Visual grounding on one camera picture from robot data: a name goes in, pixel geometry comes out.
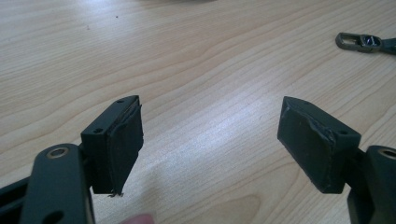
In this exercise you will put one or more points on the dark metal buckle clip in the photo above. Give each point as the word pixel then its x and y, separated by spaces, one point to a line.
pixel 367 43

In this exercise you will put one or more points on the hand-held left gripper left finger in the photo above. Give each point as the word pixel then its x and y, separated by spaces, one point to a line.
pixel 120 149

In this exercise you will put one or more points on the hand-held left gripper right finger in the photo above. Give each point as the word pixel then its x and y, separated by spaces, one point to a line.
pixel 311 146

